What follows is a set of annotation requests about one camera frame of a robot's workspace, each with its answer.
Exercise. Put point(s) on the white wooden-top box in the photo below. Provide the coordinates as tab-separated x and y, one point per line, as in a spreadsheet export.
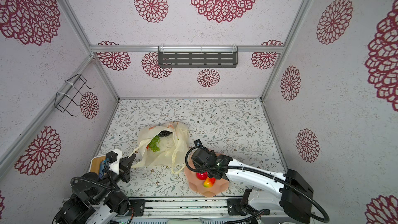
95	164

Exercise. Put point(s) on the red yellow mango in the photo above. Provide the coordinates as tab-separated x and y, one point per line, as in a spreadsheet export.
209	182

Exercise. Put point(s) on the cream plastic bag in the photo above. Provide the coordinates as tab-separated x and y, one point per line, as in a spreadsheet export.
173	148

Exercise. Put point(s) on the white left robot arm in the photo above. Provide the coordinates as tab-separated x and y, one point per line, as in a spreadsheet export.
96	197

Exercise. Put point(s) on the black wire wall rack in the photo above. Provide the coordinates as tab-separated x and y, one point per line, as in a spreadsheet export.
64	98

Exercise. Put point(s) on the pink scalloped bowl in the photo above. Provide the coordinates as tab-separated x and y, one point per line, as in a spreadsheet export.
202	184

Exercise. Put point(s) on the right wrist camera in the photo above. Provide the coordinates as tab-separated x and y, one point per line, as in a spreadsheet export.
198	144

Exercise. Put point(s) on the green grape bunch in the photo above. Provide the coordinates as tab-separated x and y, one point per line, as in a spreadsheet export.
154	144

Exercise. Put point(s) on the grey wall shelf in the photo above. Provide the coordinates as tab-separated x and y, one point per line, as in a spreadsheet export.
197	58

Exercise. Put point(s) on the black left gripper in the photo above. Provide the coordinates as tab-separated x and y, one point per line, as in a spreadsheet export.
124	170

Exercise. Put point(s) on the red apple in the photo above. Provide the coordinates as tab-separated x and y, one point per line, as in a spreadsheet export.
202	175

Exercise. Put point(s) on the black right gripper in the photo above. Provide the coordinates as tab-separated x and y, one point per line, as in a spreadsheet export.
200	156

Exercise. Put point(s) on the dark purple grape bunch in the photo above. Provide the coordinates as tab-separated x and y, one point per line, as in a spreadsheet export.
164	133

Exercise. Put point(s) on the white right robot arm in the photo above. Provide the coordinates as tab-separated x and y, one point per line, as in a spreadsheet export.
288	192

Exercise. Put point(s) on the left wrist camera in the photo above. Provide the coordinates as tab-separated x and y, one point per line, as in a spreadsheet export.
110	162

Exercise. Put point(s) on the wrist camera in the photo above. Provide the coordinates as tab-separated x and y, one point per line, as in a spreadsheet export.
110	162
198	144

